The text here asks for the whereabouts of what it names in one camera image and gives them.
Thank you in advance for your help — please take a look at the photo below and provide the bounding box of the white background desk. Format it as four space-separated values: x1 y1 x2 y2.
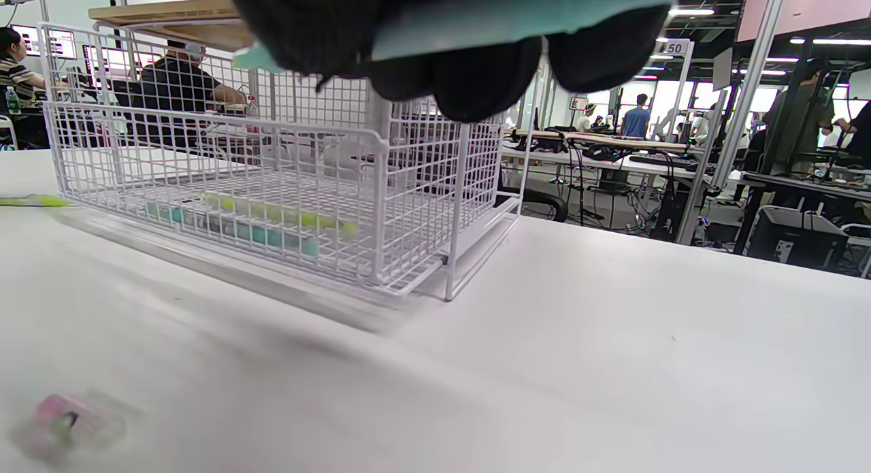
504 127 712 182

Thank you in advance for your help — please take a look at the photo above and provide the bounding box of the computer monitor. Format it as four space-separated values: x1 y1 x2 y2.
12 24 77 60

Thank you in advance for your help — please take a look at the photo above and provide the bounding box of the pink highlighter cap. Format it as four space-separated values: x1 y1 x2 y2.
12 391 128 461

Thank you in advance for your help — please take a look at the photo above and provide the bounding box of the wooden top wire rack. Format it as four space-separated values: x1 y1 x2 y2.
37 0 545 302

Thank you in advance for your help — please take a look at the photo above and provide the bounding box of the white numbered sign post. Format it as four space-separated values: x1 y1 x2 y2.
657 39 695 144

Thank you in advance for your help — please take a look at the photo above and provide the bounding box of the person's right hand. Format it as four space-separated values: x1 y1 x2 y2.
225 0 678 123

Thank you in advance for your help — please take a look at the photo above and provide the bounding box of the white wire basket drawer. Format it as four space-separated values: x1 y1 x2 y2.
41 24 508 297

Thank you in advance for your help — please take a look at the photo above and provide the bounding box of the teal double-ended highlighter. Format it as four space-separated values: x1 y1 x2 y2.
146 202 321 257
235 0 678 72

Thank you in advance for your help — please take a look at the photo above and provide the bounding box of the green double-ended highlighter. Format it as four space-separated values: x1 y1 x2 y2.
0 194 69 208
201 193 359 237

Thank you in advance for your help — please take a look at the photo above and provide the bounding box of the aluminium profile post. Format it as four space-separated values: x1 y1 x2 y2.
674 0 790 246

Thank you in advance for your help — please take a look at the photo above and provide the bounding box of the pale wall screen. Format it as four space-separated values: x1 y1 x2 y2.
735 0 871 44

